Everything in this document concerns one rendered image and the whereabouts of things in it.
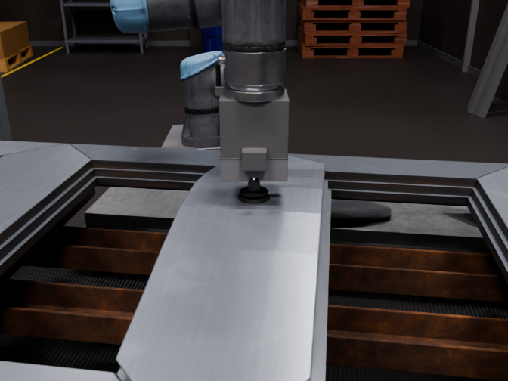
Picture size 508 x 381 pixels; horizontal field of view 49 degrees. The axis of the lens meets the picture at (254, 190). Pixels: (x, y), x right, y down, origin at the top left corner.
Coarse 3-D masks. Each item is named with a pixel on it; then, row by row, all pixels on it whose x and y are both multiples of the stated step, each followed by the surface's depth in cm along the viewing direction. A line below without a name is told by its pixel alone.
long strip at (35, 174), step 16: (64, 144) 115; (0, 160) 106; (16, 160) 106; (32, 160) 106; (48, 160) 106; (64, 160) 106; (80, 160) 106; (0, 176) 98; (16, 176) 98; (32, 176) 98; (48, 176) 98; (64, 176) 98; (0, 192) 92; (16, 192) 92; (32, 192) 92; (48, 192) 92; (0, 208) 86; (16, 208) 86; (32, 208) 86; (0, 224) 81
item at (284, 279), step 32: (160, 256) 63; (192, 256) 63; (224, 256) 63; (256, 256) 62; (288, 256) 62; (160, 288) 59; (192, 288) 59; (224, 288) 58; (256, 288) 58; (288, 288) 58
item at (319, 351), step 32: (96, 160) 106; (64, 192) 96; (352, 192) 100; (384, 192) 99; (416, 192) 99; (448, 192) 98; (480, 192) 95; (32, 224) 85; (480, 224) 89; (0, 256) 77; (320, 256) 75; (320, 288) 68; (320, 320) 62; (320, 352) 59
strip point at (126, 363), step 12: (120, 360) 51; (132, 360) 51; (144, 360) 51; (132, 372) 50; (144, 372) 50; (156, 372) 50; (168, 372) 50; (180, 372) 50; (192, 372) 50; (204, 372) 50; (216, 372) 50; (228, 372) 50; (240, 372) 50; (252, 372) 50; (264, 372) 50; (276, 372) 50
